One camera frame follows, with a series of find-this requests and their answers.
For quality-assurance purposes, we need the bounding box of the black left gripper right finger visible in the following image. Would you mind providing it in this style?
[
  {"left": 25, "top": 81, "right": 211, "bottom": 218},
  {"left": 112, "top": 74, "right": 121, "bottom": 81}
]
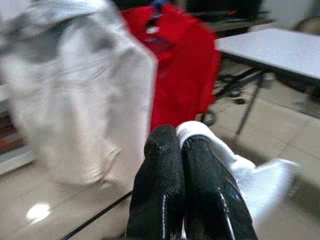
[{"left": 181, "top": 134, "right": 258, "bottom": 240}]

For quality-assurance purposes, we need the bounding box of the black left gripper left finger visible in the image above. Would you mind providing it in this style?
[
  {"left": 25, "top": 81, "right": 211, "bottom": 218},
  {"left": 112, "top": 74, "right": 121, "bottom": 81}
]
[{"left": 124, "top": 124, "right": 186, "bottom": 240}]

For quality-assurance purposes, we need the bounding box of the bright white cloth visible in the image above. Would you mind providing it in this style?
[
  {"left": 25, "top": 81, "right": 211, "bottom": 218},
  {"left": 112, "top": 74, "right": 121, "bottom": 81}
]
[{"left": 175, "top": 120, "right": 302, "bottom": 226}]

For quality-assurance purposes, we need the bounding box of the thin black table leg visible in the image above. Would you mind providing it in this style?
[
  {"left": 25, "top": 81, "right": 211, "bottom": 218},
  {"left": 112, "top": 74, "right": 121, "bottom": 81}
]
[{"left": 236, "top": 71, "right": 266, "bottom": 136}]

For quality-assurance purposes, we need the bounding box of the red jacket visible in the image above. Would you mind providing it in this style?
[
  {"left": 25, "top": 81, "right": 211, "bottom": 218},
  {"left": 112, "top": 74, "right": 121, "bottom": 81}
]
[{"left": 121, "top": 2, "right": 222, "bottom": 132}]

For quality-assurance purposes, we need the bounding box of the white and grey garment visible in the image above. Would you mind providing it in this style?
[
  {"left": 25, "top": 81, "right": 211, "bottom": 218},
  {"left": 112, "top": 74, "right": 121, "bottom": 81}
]
[{"left": 0, "top": 0, "right": 159, "bottom": 186}]

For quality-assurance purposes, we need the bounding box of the white low shelf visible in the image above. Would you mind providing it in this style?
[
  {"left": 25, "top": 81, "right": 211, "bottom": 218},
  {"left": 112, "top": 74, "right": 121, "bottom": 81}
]
[{"left": 0, "top": 99, "right": 33, "bottom": 176}]

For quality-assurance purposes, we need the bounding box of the black floor cable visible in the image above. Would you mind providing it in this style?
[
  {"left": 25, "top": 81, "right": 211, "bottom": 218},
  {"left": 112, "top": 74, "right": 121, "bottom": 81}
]
[{"left": 59, "top": 191, "right": 133, "bottom": 240}]

